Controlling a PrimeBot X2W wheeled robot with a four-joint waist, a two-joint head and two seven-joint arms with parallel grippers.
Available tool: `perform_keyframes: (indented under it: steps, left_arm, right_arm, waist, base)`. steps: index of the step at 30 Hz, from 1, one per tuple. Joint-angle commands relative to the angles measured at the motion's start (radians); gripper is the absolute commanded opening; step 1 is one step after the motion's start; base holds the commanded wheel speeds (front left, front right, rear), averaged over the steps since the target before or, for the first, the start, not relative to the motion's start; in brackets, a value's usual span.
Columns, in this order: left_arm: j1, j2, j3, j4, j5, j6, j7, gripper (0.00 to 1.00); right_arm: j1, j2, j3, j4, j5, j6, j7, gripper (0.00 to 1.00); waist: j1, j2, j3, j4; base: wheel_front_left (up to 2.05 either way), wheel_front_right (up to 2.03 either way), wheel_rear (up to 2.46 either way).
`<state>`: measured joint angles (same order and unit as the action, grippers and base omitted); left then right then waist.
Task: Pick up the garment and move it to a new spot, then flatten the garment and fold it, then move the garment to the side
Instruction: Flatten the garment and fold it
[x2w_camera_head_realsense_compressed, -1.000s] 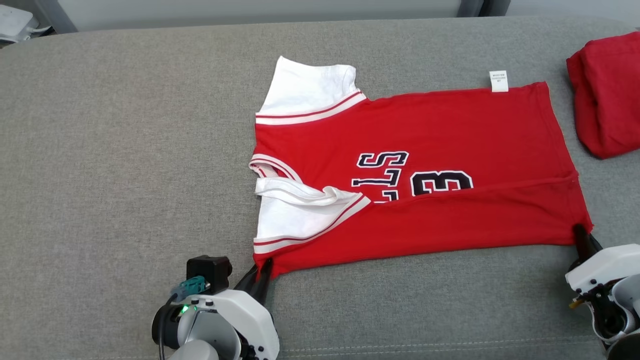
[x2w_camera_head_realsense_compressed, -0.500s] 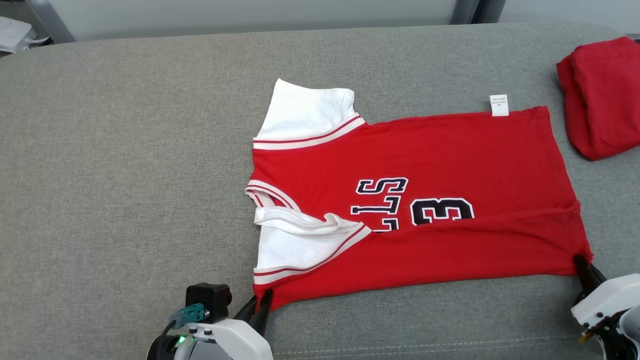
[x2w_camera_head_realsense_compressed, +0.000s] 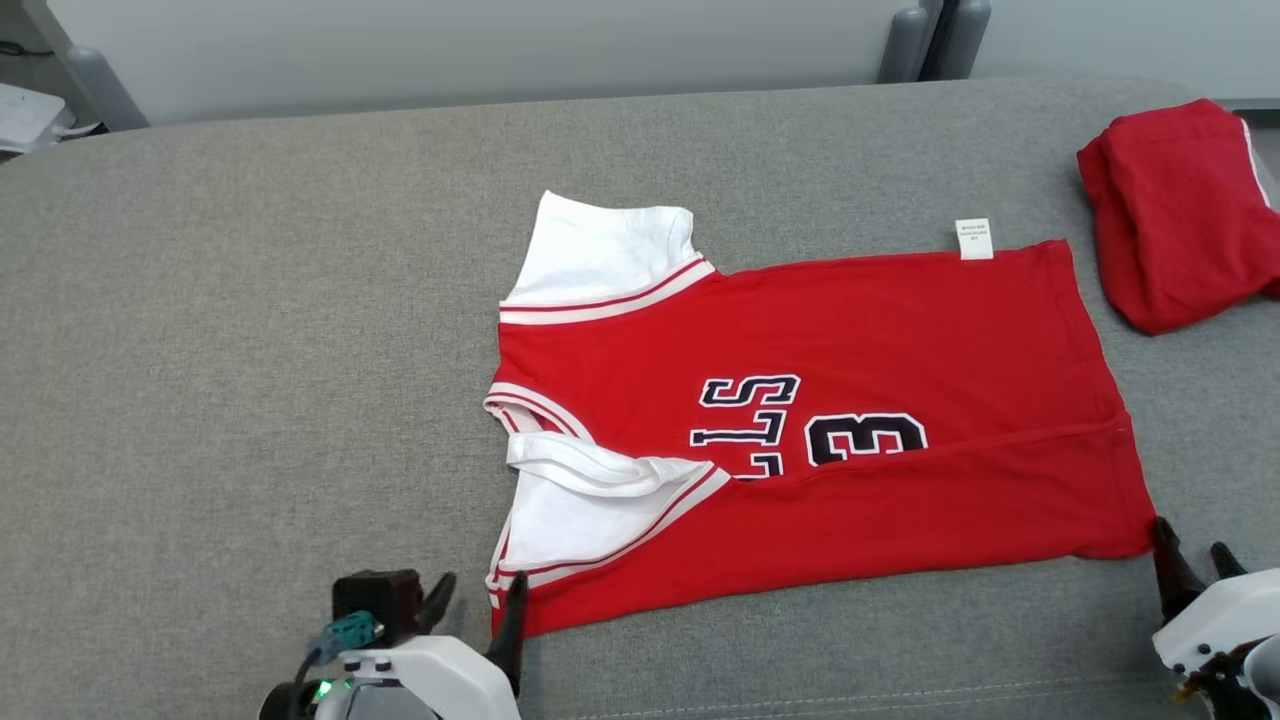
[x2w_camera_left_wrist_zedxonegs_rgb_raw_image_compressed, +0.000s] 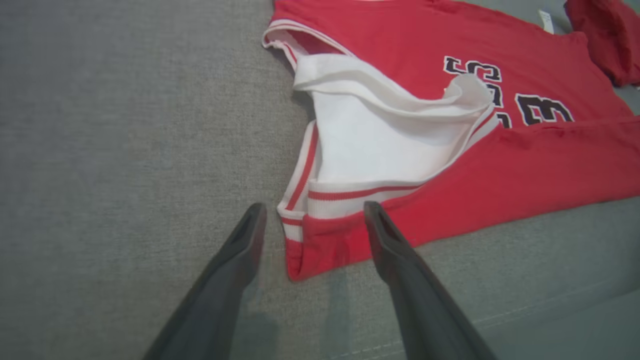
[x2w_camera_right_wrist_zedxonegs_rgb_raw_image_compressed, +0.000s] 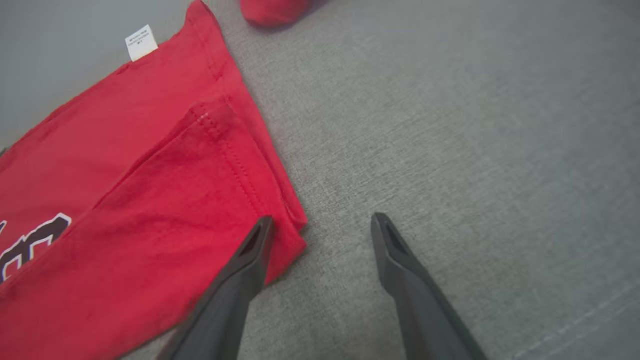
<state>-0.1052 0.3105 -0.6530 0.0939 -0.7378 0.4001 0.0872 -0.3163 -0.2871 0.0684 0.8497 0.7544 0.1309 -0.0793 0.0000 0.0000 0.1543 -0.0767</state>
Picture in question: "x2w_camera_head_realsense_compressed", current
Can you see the red jersey with white sleeves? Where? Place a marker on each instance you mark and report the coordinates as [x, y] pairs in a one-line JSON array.
[[900, 330]]

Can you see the white power strip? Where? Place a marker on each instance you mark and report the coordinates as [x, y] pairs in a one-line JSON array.
[[25, 115]]

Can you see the red basketball shorts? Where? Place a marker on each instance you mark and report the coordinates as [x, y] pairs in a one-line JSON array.
[[1180, 220]]

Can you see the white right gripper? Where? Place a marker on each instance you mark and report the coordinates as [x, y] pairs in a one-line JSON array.
[[1220, 620]]

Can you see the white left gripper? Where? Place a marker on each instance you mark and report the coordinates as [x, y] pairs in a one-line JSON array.
[[430, 685]]

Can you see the white partition panel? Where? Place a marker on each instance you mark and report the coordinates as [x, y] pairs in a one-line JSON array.
[[1130, 35], [450, 50]]

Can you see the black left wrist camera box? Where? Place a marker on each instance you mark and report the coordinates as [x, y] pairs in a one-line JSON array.
[[375, 595]]

